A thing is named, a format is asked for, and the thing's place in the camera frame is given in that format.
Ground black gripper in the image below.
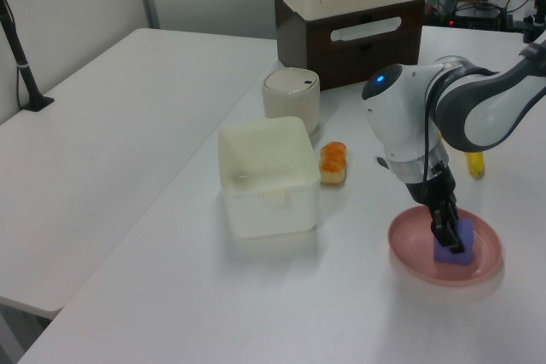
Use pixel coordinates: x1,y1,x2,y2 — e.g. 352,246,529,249
404,163,467,255

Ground purple cube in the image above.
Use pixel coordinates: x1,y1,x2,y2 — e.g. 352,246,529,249
433,218,475,267

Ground pink plate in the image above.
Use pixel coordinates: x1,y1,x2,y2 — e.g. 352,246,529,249
387,205,505,286

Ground yellow banana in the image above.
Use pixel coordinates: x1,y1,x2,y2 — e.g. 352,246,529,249
464,150,487,178

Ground orange shrimp sushi toy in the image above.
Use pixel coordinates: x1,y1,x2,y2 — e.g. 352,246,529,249
318,141,348,186

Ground white square plastic container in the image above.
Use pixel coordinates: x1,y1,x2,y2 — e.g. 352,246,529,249
217,115,322,240

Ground dark brown drawer box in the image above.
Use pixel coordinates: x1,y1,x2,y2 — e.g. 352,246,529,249
274,0,426,92

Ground beige round lidded bin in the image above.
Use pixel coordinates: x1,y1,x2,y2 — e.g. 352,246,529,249
261,66,322,136

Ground black device with red light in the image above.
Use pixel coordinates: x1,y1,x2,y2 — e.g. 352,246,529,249
450,0,501,30

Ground white side table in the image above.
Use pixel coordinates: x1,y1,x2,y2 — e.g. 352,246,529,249
0,27,279,321

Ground black pole with base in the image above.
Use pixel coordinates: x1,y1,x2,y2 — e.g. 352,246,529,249
0,0,55,112

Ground black camera clamp mount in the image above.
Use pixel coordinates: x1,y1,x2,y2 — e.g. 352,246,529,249
520,0,546,45

